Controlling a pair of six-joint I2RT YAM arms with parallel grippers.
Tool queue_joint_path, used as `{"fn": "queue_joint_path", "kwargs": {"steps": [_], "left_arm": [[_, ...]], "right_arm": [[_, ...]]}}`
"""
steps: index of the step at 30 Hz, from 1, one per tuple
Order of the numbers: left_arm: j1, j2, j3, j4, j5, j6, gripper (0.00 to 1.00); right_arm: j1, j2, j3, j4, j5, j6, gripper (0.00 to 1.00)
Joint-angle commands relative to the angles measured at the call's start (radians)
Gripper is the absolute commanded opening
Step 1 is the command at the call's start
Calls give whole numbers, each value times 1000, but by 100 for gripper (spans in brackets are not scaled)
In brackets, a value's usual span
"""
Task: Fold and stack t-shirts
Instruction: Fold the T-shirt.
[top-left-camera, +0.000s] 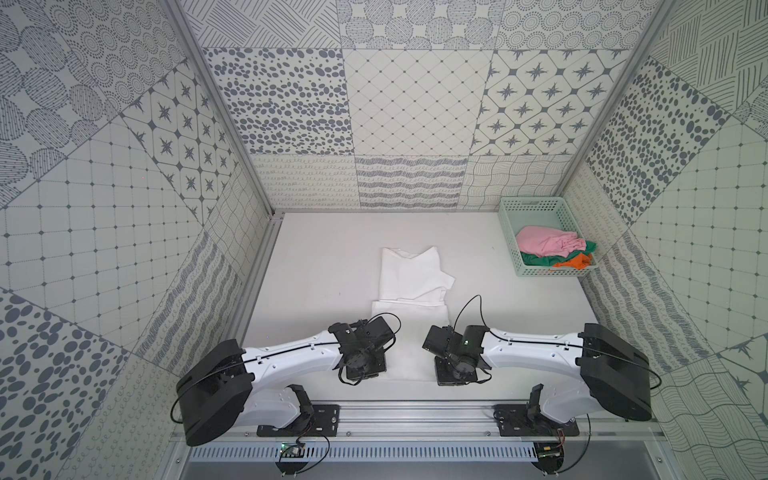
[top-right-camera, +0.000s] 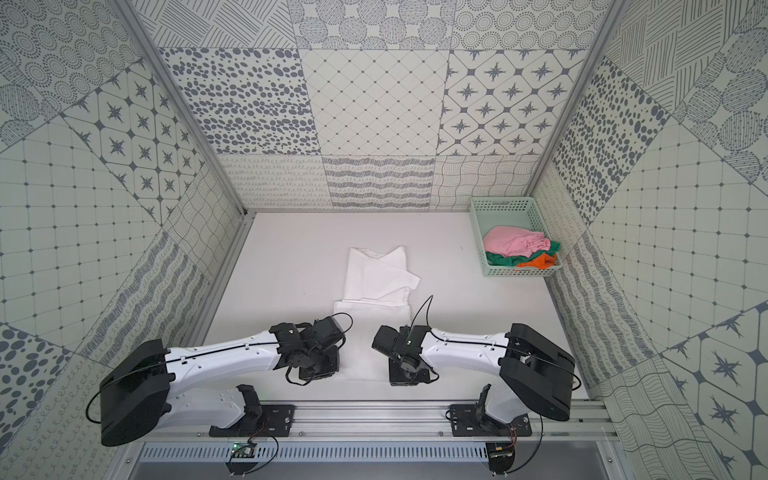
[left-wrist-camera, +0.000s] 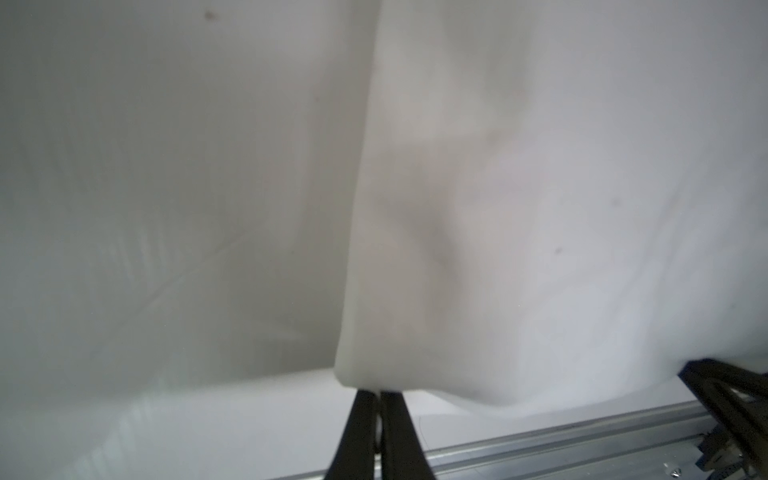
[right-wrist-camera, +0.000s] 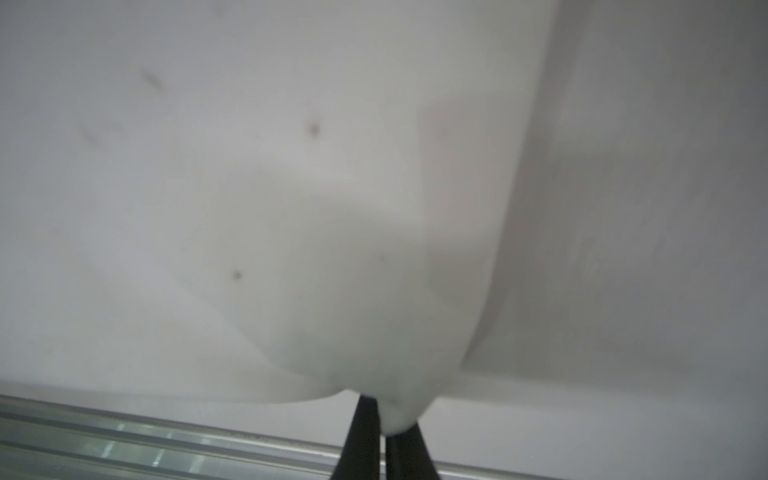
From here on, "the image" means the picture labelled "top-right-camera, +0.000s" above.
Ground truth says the right black camera cable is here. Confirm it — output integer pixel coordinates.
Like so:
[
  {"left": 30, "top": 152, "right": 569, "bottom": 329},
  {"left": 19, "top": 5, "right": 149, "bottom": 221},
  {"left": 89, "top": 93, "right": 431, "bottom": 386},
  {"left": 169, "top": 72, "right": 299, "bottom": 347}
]
[{"left": 409, "top": 294, "right": 436, "bottom": 330}]

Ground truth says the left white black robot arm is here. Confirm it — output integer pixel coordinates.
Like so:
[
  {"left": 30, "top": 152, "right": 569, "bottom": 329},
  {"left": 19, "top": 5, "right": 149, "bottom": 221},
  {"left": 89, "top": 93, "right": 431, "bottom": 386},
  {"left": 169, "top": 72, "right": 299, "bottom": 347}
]
[{"left": 91, "top": 316, "right": 346, "bottom": 447}]

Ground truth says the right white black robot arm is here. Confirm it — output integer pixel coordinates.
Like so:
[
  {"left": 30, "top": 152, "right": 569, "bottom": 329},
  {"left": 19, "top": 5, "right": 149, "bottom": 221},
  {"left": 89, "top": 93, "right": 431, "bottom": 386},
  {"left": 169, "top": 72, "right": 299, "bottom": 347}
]
[{"left": 372, "top": 323, "right": 577, "bottom": 437}]

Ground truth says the orange t-shirt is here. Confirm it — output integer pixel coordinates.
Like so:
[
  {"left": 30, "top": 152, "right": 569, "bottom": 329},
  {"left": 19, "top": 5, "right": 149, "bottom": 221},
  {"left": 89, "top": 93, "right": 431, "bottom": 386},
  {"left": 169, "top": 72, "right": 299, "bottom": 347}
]
[{"left": 517, "top": 252, "right": 557, "bottom": 270}]

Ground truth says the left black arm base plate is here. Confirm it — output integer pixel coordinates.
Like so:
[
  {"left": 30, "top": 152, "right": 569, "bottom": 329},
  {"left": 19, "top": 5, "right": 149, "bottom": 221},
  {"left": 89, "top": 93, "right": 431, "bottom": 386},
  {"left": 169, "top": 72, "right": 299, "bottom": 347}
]
[{"left": 209, "top": 404, "right": 296, "bottom": 438}]

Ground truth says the left green circuit board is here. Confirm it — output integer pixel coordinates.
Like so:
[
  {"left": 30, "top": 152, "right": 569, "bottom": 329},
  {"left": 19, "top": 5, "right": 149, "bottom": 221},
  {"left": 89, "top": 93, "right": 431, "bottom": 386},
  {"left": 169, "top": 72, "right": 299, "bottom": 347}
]
[{"left": 230, "top": 443, "right": 255, "bottom": 460}]

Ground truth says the pink t-shirt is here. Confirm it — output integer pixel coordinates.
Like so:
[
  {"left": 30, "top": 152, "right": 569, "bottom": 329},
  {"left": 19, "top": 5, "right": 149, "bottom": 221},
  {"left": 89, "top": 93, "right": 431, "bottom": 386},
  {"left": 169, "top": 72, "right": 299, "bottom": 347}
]
[{"left": 483, "top": 226, "right": 551, "bottom": 257}]

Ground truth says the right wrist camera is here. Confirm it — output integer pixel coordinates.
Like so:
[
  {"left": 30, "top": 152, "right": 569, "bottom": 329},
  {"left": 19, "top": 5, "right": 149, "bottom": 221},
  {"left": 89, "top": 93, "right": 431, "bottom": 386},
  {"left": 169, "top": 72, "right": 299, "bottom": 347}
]
[{"left": 372, "top": 325, "right": 401, "bottom": 359}]

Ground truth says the aluminium mounting rail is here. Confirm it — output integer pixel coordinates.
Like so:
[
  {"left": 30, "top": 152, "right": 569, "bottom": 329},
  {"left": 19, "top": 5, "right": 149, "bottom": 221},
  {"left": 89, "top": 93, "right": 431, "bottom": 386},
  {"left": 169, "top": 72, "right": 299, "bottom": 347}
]
[{"left": 143, "top": 401, "right": 618, "bottom": 442}]

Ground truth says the green t-shirt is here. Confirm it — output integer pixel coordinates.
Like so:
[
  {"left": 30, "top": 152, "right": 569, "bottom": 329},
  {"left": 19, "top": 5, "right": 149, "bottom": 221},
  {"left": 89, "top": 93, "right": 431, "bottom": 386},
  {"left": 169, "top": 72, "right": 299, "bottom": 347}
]
[{"left": 485, "top": 241, "right": 561, "bottom": 268}]

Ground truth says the white t-shirt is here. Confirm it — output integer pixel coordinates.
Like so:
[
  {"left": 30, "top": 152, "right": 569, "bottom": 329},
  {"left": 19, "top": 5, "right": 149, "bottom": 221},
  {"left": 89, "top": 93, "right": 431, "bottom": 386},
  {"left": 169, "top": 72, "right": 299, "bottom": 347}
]
[{"left": 333, "top": 246, "right": 421, "bottom": 382}]

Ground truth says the right black circuit board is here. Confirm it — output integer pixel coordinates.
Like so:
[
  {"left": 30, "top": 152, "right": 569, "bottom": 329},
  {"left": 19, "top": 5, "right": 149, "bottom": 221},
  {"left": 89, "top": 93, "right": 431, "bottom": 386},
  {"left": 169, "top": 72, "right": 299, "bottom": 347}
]
[{"left": 485, "top": 442, "right": 516, "bottom": 475}]

